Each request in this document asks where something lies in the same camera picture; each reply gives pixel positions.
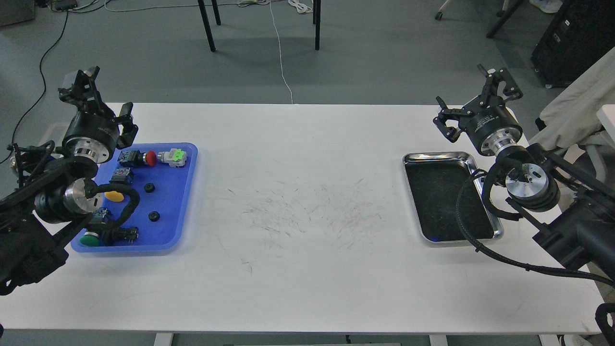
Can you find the black chair leg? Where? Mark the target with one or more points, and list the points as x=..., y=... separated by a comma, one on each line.
x=316, y=15
x=205, y=20

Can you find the black equipment case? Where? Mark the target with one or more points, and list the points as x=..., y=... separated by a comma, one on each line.
x=580, y=34

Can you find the green push button switch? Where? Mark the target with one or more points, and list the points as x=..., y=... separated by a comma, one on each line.
x=107, y=237

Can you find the blue plastic tray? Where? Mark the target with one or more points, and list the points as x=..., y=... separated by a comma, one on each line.
x=173, y=185

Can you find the yellow push button switch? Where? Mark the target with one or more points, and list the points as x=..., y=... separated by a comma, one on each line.
x=123, y=176

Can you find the beige cloth cover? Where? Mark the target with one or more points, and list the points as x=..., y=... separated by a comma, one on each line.
x=571, y=116

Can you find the black chair leg right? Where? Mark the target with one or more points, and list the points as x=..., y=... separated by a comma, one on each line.
x=316, y=15

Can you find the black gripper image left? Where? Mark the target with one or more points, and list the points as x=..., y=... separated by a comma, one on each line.
x=91, y=133

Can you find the green white switch module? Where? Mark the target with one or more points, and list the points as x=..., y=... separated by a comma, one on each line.
x=174, y=157

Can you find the red push button switch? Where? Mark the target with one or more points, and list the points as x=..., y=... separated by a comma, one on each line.
x=136, y=158

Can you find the silver metal tray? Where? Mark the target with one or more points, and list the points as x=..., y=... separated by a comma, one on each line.
x=434, y=180

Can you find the black chair leg left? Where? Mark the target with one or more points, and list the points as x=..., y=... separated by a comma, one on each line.
x=205, y=20

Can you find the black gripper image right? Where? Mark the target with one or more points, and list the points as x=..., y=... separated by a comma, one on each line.
x=493, y=117

